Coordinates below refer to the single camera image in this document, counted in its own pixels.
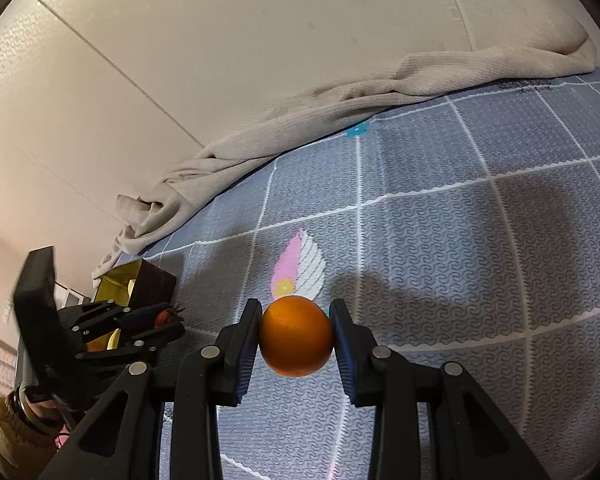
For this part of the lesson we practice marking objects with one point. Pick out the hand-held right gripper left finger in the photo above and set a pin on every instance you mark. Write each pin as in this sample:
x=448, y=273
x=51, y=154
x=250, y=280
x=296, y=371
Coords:
x=247, y=355

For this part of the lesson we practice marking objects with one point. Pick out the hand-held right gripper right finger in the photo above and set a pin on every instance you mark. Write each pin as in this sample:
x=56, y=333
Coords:
x=344, y=360

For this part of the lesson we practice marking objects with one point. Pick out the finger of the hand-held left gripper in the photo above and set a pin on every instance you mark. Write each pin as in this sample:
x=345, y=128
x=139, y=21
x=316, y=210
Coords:
x=140, y=316
x=150, y=341

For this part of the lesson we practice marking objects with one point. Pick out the red cherry tomato cluster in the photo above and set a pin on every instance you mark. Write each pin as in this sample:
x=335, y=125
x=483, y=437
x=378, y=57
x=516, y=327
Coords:
x=161, y=318

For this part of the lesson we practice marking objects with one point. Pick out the dark brown gold-lined box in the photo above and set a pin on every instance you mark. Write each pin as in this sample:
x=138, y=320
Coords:
x=152, y=285

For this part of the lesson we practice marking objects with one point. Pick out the large orange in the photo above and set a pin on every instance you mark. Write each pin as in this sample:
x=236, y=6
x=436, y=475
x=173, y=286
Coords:
x=295, y=335

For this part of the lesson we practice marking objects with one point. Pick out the person's left forearm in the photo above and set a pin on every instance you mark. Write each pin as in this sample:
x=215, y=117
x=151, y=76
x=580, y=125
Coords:
x=5, y=440

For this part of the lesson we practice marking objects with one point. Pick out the grey-blue patterned bedsheet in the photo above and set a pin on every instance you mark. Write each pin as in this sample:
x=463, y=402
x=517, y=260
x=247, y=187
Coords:
x=430, y=240

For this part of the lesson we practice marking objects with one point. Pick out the beige knitted blanket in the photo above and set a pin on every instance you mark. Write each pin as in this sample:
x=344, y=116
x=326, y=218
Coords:
x=430, y=75

